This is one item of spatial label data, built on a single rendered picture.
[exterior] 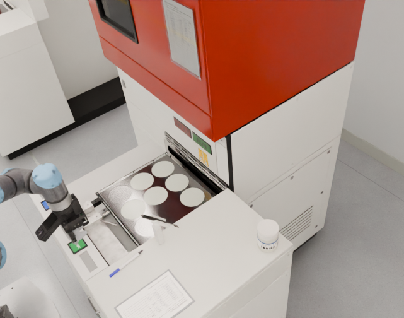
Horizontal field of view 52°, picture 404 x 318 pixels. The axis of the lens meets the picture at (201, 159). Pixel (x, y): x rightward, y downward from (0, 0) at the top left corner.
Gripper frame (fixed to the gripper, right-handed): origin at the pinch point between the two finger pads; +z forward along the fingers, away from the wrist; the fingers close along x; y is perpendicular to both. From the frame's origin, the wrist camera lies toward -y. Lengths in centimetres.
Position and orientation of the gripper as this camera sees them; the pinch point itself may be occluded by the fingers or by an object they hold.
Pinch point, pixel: (74, 242)
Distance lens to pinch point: 156.1
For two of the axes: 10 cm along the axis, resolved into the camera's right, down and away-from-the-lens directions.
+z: 0.9, 7.1, 6.9
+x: -6.1, -5.1, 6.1
